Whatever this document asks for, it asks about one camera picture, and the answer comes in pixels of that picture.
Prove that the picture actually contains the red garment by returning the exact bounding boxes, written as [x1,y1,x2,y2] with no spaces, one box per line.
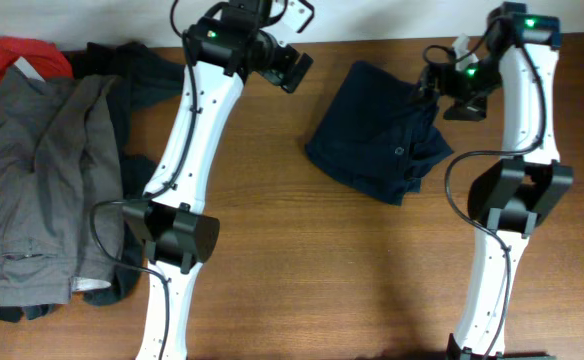
[0,36,74,80]

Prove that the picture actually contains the navy blue shorts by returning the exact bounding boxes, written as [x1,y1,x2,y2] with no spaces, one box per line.
[305,61,453,206]

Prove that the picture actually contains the dark green black garment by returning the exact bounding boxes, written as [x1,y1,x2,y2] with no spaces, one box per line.
[0,43,184,323]

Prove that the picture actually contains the grey trousers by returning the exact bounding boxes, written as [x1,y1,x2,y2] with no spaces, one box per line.
[0,68,123,307]

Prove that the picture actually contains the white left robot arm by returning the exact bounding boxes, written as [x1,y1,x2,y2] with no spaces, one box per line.
[122,0,315,359]

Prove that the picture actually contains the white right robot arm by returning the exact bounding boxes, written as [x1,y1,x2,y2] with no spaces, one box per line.
[412,1,574,359]

